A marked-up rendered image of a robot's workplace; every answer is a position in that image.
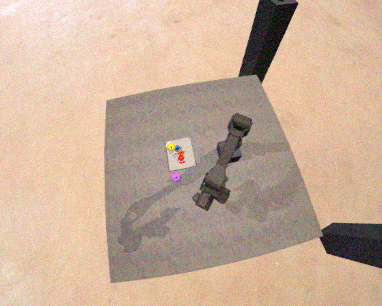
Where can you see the purple gear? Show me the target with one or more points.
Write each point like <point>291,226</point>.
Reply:
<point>175,177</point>

